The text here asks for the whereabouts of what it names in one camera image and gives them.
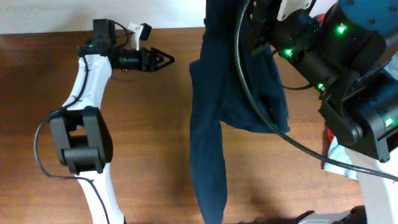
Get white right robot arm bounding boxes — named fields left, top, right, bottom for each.
left=235, top=0, right=397, bottom=223

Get red shirt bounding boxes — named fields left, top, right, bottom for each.
left=316, top=14, right=335, bottom=142

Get light blue shirt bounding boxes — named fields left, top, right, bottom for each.
left=323, top=51, right=398, bottom=180

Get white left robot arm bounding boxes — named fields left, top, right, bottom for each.
left=46, top=19, right=175, bottom=223

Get navy blue shorts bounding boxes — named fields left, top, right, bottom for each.
left=189, top=0, right=290, bottom=223

